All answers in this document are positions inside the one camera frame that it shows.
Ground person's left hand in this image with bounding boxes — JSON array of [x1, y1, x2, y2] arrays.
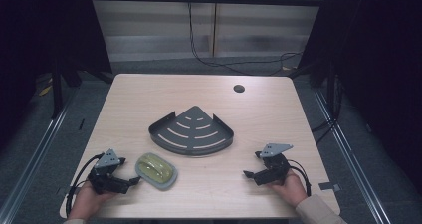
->
[[67, 179, 117, 222]]

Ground hand-held gripper black cable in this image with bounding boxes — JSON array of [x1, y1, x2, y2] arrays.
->
[[65, 152, 106, 219], [286, 158, 314, 198]]

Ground person's right hand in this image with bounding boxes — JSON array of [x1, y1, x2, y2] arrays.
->
[[266, 168, 309, 208]]

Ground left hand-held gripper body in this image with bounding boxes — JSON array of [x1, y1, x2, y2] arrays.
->
[[87, 148, 131, 195]]

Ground yellow scrap on floor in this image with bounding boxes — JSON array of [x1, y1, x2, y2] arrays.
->
[[38, 84, 54, 98]]

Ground black curtain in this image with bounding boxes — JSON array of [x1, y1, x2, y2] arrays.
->
[[0, 0, 113, 152], [297, 0, 422, 195]]

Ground right hand-held gripper black cable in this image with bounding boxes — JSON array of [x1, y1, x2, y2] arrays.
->
[[286, 158, 314, 198]]

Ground aluminium floor rail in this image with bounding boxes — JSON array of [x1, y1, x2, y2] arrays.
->
[[312, 88, 394, 224], [0, 84, 83, 224]]

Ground grey tape strip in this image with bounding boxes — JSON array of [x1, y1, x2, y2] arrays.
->
[[318, 181, 342, 192]]

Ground black cable along wall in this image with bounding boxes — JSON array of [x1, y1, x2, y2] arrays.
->
[[187, 1, 304, 77]]

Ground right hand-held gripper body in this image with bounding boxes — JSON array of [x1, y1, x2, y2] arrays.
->
[[253, 142, 295, 187]]

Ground black floor cables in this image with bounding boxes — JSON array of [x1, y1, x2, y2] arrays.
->
[[311, 116, 337, 144]]

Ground left hand-held gripper black cable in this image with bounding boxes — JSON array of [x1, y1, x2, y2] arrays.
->
[[65, 152, 106, 219]]

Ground dark grey metal corner shelf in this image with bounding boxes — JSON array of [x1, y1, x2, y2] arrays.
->
[[147, 105, 235, 157]]

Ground black metal stand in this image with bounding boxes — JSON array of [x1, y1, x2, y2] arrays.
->
[[50, 59, 65, 120]]

